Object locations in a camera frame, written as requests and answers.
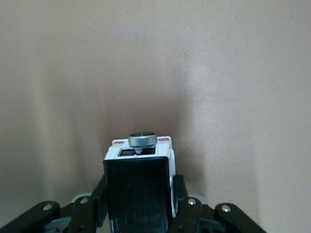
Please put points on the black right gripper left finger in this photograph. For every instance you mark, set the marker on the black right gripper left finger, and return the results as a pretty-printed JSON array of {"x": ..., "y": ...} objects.
[{"x": 82, "y": 213}]

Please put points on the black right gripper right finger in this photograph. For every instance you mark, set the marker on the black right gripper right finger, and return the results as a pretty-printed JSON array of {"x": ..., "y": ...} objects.
[{"x": 194, "y": 216}]

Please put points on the white jeep toy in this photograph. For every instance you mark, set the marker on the white jeep toy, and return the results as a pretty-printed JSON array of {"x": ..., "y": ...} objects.
[{"x": 136, "y": 189}]

